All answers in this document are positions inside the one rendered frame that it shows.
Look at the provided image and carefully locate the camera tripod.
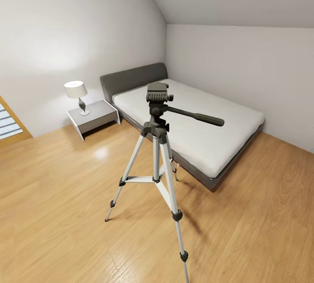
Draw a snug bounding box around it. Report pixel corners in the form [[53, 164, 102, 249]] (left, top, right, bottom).
[[105, 82, 225, 283]]

